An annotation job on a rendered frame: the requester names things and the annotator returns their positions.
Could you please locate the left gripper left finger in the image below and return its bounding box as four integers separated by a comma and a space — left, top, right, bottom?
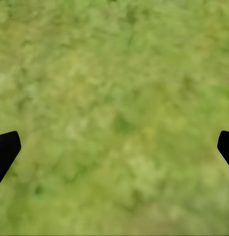
0, 131, 21, 183

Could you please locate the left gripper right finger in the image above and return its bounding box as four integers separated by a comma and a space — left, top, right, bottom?
217, 130, 229, 164

